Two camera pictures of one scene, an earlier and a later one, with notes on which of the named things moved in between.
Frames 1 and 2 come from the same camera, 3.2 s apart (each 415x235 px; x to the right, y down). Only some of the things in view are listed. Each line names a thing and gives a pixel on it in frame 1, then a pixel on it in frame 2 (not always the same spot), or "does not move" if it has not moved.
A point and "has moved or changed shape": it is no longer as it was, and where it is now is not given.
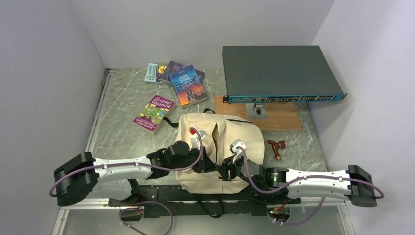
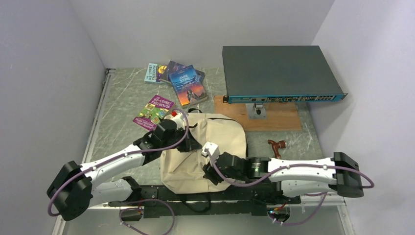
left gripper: (207, 165) -> (190, 144)
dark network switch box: (277, 74) does not move
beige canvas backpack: (218, 133) has moved or changed shape
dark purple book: (172, 67) does not move
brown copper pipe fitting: (276, 146) does not move
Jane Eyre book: (188, 87) does not move
